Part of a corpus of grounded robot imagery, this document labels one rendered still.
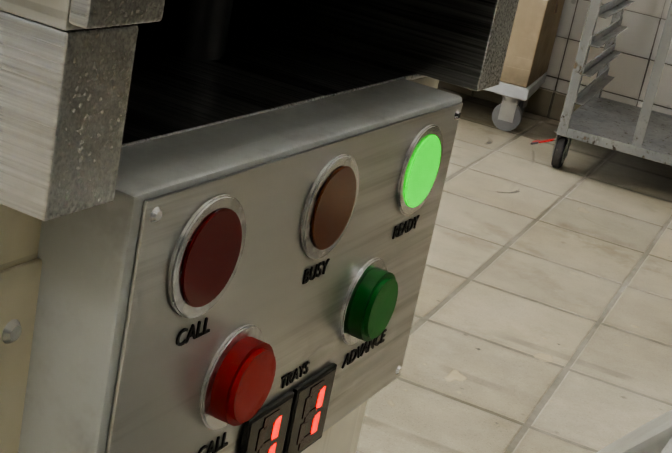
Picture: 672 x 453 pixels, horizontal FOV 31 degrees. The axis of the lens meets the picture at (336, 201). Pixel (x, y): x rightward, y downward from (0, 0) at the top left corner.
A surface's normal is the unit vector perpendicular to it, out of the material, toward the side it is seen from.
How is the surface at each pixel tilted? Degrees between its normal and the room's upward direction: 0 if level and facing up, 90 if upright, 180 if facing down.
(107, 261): 90
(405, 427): 0
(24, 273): 90
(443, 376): 0
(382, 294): 90
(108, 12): 90
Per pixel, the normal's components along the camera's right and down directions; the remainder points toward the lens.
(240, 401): 0.87, 0.30
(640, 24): -0.40, 0.21
